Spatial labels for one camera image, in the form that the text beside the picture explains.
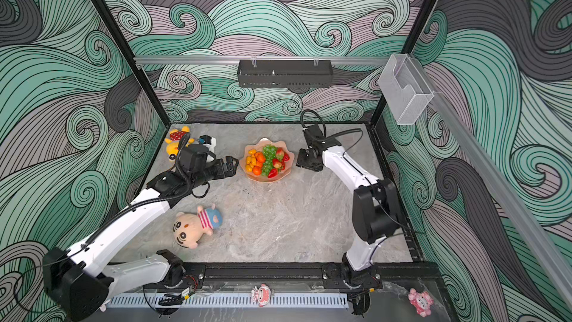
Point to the clear acrylic wall box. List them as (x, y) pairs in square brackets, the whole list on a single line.
[(406, 87)]

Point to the pink melody figurine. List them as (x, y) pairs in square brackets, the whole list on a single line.
[(422, 301)]

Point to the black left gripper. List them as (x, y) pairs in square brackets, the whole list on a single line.
[(229, 171)]

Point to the white slotted cable duct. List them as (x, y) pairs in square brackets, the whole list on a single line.
[(235, 300)]

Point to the yellow cow plush toy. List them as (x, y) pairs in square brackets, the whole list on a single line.
[(173, 140)]

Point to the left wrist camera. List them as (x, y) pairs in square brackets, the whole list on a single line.
[(194, 157)]

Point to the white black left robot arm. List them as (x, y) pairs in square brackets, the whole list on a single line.
[(80, 279)]

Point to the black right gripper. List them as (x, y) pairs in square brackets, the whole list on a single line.
[(302, 161)]

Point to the black wall tray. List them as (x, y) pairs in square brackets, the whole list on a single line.
[(285, 73)]

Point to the pink scalloped fruit bowl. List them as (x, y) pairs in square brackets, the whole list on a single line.
[(258, 147)]

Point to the red strawberry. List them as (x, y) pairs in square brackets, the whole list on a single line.
[(282, 155), (274, 172), (278, 164)]

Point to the green grape bunch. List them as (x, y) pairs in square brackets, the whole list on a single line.
[(269, 152)]

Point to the pink white chopper figurine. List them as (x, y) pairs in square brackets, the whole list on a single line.
[(261, 295)]

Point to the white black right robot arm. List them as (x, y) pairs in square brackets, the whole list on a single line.
[(375, 202)]

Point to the boy doll plush toy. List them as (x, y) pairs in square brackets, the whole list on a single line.
[(189, 228)]

